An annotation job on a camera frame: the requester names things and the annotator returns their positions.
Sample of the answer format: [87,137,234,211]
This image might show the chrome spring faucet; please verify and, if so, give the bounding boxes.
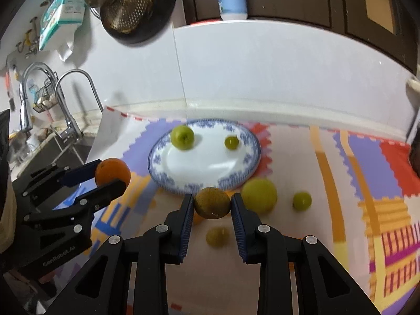
[19,62,58,132]

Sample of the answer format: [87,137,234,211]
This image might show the steel kitchen sink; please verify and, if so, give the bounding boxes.
[10,130,96,178]

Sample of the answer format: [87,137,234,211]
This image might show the colourful patterned mat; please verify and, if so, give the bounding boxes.
[79,105,420,315]

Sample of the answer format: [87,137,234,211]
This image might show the person's left forearm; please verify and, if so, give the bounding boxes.
[0,182,15,254]

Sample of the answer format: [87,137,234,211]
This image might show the gold wall hooks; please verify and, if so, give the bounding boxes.
[16,16,40,60]

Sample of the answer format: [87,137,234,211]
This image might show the small yellow-brown fruit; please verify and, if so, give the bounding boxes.
[206,227,230,248]

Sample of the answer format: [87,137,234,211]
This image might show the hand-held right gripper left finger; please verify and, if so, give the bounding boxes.
[43,193,195,315]

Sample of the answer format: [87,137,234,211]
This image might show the white cup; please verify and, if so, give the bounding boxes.
[25,134,41,153]

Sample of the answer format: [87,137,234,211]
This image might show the blue patterned white plate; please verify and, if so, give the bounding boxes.
[148,120,262,195]

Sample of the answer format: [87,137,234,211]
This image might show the black wire basket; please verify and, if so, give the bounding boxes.
[32,85,60,114]

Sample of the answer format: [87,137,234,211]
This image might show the chrome gooseneck faucet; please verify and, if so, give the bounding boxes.
[53,69,104,142]

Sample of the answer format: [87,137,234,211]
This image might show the hanging metal colander pan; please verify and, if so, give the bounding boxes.
[98,0,178,45]

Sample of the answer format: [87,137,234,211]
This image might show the teal and white box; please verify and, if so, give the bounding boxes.
[39,0,96,52]

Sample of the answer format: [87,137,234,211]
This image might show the gold metal colander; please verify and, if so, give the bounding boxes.
[100,0,155,35]

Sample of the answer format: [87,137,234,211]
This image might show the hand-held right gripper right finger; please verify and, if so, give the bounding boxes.
[230,193,381,315]

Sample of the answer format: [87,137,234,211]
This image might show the brown kiwi fruit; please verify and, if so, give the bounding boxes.
[194,187,232,220]

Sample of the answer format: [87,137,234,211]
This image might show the green apple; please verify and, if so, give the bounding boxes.
[170,125,195,151]

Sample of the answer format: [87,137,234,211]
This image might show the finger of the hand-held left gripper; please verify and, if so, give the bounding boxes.
[23,179,127,235]
[20,159,103,201]

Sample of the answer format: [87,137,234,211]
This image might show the large yellow-green fruit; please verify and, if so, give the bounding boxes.
[241,178,278,213]

